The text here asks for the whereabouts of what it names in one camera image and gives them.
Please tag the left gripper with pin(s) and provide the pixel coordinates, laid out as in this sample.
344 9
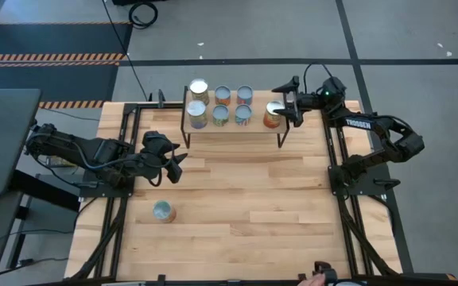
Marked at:
155 159

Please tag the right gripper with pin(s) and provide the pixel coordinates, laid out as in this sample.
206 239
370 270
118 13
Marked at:
312 101

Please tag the tall orange corn can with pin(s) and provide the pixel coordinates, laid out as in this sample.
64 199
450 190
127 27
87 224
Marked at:
272 109
162 209

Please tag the small teal and pink can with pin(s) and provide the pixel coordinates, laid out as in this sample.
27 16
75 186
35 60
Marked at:
244 93

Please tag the small carrots can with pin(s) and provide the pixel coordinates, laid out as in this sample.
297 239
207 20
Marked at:
243 112

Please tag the tall peaches can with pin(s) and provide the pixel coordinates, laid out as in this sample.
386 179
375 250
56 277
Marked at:
196 108

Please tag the small green peas can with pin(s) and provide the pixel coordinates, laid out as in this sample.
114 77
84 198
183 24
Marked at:
220 113

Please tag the small orange slices can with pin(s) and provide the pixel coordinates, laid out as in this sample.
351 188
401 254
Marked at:
222 93

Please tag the tall yellow-green label can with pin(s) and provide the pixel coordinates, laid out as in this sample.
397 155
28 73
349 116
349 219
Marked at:
199 86

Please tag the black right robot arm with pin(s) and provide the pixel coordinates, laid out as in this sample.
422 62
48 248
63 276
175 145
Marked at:
358 123

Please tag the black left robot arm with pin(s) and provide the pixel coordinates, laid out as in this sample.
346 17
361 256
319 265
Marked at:
94 149

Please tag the black hazard-striped floor mat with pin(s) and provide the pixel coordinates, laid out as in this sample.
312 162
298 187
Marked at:
54 39

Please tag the grey workstation panel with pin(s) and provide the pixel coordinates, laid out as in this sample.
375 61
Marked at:
2 139

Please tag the black handheld object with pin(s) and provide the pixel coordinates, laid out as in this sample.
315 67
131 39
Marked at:
328 274

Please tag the person's hand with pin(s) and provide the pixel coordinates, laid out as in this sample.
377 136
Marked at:
312 281

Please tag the dark computer desk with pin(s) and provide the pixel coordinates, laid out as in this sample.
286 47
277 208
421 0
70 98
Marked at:
2 234

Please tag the wooden shelf with black frame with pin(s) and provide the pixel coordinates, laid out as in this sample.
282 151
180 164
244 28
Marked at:
257 124

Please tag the black aluminium rig frame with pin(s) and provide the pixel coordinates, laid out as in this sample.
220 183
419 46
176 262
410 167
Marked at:
328 131

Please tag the black frame clamp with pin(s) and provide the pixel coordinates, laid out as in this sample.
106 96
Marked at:
161 279
161 98
301 277

